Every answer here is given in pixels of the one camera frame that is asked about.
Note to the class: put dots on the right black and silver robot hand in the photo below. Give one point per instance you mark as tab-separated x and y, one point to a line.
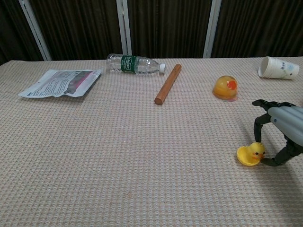
288	120

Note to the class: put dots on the small yellow rubber duck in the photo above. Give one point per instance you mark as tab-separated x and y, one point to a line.
257	149

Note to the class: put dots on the translucent yellow-orange plastic capsule ball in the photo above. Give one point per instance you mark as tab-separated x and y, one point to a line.
225	87

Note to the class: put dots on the white paper cup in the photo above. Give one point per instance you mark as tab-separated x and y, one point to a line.
277	68

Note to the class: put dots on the brown wooden rod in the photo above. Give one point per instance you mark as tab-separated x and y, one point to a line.
168	84

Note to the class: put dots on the clear water bottle, green label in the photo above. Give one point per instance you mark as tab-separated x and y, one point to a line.
135	64

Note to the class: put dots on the beige woven tablecloth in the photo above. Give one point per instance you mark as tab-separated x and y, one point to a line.
118	153

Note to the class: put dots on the dark pleated curtain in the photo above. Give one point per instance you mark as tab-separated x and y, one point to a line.
80	26

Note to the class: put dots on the white and pink snack packet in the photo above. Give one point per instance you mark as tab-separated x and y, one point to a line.
61	83

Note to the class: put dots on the white metal frame post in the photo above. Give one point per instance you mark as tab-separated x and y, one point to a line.
211	28
35	30
125	28

